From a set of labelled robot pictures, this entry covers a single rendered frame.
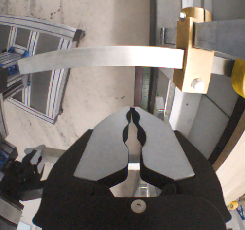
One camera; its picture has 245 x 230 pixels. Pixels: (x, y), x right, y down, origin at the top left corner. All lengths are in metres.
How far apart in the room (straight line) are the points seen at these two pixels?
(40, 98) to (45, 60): 0.96
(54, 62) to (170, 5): 0.31
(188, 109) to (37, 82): 1.06
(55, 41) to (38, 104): 0.57
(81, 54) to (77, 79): 0.98
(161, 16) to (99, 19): 0.77
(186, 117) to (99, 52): 0.47
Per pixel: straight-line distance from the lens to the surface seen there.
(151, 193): 0.51
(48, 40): 0.99
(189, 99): 0.53
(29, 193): 0.34
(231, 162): 0.41
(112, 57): 0.19
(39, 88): 1.13
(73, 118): 1.39
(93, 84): 1.14
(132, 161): 0.32
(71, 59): 0.20
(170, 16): 0.37
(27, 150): 0.42
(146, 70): 0.35
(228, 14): 0.48
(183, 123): 0.59
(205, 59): 0.21
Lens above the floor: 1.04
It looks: 60 degrees down
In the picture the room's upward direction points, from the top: 176 degrees counter-clockwise
